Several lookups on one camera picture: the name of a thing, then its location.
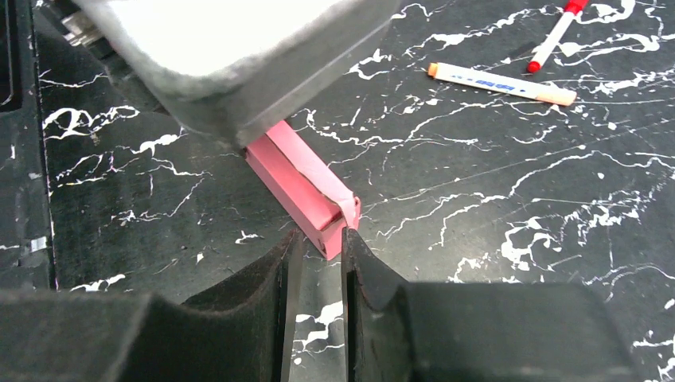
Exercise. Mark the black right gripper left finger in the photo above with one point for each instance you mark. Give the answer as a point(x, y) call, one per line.
point(241, 329)

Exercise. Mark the pink cardboard box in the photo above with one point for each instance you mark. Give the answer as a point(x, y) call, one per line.
point(311, 193)

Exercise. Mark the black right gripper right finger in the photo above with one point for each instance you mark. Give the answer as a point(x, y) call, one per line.
point(400, 330)

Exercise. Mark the red capped white marker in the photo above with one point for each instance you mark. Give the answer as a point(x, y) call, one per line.
point(545, 49)

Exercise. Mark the orange capped white marker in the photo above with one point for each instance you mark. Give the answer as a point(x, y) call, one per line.
point(503, 84)

